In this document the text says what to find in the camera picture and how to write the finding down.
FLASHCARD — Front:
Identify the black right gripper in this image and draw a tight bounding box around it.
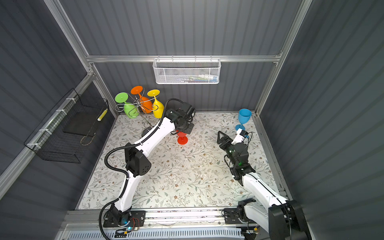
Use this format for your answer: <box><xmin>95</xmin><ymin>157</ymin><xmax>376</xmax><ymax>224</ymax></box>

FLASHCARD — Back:
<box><xmin>218</xmin><ymin>130</ymin><xmax>237</xmax><ymax>169</ymax></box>

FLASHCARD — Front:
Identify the red wine glass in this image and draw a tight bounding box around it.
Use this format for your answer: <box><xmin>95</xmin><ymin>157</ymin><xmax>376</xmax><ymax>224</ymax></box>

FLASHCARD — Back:
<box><xmin>177</xmin><ymin>132</ymin><xmax>188</xmax><ymax>145</ymax></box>

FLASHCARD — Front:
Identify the yellow wine glass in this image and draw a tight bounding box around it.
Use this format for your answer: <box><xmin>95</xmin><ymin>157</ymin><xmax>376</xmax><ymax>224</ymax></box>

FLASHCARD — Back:
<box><xmin>148</xmin><ymin>89</ymin><xmax>165</xmax><ymax>119</ymax></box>

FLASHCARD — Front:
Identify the blue wine glass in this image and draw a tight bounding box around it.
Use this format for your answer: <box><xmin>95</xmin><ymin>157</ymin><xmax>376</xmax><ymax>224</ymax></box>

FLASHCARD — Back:
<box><xmin>235</xmin><ymin>109</ymin><xmax>252</xmax><ymax>131</ymax></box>

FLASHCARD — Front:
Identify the orange wine glass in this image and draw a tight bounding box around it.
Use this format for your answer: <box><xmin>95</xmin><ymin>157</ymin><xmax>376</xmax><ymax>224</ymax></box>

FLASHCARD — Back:
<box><xmin>131</xmin><ymin>86</ymin><xmax>153</xmax><ymax>114</ymax></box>

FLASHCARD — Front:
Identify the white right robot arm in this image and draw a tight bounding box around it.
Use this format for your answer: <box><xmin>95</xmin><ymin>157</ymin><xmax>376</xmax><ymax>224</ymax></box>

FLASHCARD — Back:
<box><xmin>217</xmin><ymin>129</ymin><xmax>312</xmax><ymax>240</ymax></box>

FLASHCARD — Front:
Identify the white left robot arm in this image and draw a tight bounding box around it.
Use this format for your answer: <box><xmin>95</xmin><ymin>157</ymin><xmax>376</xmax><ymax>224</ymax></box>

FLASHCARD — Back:
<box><xmin>104</xmin><ymin>103</ymin><xmax>195</xmax><ymax>227</ymax></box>

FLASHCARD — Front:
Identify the chrome wine glass rack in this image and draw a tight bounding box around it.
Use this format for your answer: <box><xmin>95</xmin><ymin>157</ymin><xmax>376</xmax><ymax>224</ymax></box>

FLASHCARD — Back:
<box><xmin>128</xmin><ymin>93</ymin><xmax>154</xmax><ymax>137</ymax></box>

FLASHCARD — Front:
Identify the green wine glass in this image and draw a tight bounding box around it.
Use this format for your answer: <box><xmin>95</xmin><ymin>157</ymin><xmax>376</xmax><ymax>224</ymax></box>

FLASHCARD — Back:
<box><xmin>115</xmin><ymin>92</ymin><xmax>139</xmax><ymax>119</ymax></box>

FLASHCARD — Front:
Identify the white vented panel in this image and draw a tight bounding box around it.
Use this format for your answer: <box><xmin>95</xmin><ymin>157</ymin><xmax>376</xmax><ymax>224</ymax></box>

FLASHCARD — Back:
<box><xmin>67</xmin><ymin>227</ymin><xmax>245</xmax><ymax>240</ymax></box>

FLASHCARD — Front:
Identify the black corrugated cable conduit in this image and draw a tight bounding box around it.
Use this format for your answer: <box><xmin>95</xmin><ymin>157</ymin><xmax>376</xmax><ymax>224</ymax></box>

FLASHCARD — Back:
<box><xmin>98</xmin><ymin>98</ymin><xmax>185</xmax><ymax>240</ymax></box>

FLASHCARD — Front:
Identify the white wire mesh basket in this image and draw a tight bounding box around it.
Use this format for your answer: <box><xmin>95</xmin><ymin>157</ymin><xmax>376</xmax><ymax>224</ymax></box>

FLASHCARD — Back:
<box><xmin>153</xmin><ymin>58</ymin><xmax>222</xmax><ymax>85</ymax></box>

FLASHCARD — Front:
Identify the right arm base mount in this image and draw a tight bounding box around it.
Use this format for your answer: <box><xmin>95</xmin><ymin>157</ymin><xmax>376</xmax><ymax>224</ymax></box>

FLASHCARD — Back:
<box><xmin>221</xmin><ymin>208</ymin><xmax>256</xmax><ymax>225</ymax></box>

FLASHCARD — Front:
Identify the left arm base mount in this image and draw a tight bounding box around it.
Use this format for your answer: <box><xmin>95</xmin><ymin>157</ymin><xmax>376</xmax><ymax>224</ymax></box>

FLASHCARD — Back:
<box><xmin>102</xmin><ymin>207</ymin><xmax>147</xmax><ymax>228</ymax></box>

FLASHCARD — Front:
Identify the black wire basket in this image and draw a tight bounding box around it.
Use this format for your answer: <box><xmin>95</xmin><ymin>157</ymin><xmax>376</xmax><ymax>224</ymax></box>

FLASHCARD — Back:
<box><xmin>24</xmin><ymin>89</ymin><xmax>109</xmax><ymax>164</ymax></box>

